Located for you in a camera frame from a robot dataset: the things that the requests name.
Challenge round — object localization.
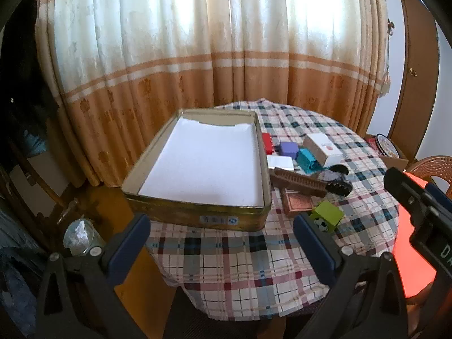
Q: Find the wicker chair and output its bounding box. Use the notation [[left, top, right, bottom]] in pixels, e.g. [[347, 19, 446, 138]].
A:
[[406, 155, 452, 198]]

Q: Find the teal box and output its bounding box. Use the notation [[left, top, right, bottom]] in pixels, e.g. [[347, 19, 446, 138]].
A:
[[296, 148, 323, 175]]

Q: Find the orange shirt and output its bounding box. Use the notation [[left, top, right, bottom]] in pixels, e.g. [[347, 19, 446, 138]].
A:
[[392, 171, 449, 299]]

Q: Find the tall white box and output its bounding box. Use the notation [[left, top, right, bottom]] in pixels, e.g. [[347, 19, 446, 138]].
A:
[[303, 133, 344, 168]]

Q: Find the white paper lining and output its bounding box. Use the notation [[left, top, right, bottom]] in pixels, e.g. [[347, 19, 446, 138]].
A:
[[138, 116, 266, 208]]

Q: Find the red toy block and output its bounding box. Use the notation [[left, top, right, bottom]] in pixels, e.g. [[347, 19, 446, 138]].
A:
[[261, 133, 276, 156]]

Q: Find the brown wooden wardrobe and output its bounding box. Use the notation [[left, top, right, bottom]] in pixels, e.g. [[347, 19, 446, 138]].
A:
[[386, 0, 440, 161]]

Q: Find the dark wooden chair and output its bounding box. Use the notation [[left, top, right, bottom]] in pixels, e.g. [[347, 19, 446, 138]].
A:
[[0, 141, 80, 248]]

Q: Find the plastic jar with paper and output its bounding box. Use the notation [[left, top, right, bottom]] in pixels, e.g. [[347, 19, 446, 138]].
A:
[[63, 219, 107, 257]]

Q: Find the copper tin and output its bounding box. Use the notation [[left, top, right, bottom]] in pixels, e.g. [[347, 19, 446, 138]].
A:
[[281, 188, 315, 218]]

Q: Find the dark cloth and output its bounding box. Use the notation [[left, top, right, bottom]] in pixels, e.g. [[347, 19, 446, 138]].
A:
[[0, 0, 59, 156]]

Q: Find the cardboard box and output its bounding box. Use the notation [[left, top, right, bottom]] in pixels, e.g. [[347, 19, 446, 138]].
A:
[[365, 133, 409, 173]]

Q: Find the cream and orange curtain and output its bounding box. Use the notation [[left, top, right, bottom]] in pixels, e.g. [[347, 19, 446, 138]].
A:
[[35, 0, 392, 188]]

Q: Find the dark blue plastic bag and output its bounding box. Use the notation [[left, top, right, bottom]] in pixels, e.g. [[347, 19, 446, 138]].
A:
[[0, 208, 53, 339]]

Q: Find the purple box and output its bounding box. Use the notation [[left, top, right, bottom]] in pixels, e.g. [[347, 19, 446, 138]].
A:
[[279, 141, 299, 159]]

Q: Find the plaid tablecloth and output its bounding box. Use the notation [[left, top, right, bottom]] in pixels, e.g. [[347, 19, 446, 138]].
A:
[[145, 99, 401, 320]]

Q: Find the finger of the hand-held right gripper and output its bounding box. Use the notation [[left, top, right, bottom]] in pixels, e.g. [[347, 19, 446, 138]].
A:
[[384, 167, 452, 227]]

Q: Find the round cookie tin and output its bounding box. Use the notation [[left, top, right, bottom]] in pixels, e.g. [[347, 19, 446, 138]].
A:
[[375, 133, 401, 158]]

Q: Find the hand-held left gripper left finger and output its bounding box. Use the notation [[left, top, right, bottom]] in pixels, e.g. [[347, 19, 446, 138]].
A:
[[35, 213, 152, 339]]

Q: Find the brown comb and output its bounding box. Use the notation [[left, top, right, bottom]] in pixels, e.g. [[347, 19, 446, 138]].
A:
[[269, 167, 328, 198]]

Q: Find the gold tin box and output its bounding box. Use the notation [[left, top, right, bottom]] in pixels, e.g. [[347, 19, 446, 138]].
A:
[[121, 109, 272, 232]]

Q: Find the green cube with football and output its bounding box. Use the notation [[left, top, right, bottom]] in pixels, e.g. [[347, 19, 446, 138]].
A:
[[310, 201, 345, 234]]

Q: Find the black brush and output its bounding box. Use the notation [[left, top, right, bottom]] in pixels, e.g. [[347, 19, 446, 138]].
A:
[[318, 164, 352, 196]]

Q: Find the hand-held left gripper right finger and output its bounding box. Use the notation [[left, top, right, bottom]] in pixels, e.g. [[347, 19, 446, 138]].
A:
[[292, 213, 410, 339]]

